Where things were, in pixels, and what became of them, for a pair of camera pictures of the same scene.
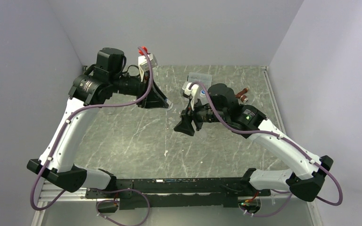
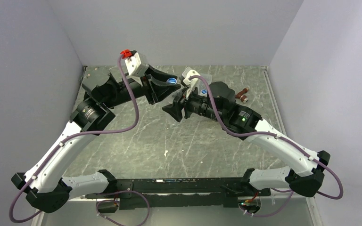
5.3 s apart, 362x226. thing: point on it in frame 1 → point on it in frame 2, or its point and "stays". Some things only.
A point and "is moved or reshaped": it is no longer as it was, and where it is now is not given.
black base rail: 177,193 stays
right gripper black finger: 185,126 → 175,109
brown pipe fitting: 240,95 stays
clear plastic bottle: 174,117 → 176,95
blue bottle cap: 170,104 is moved or reshaped
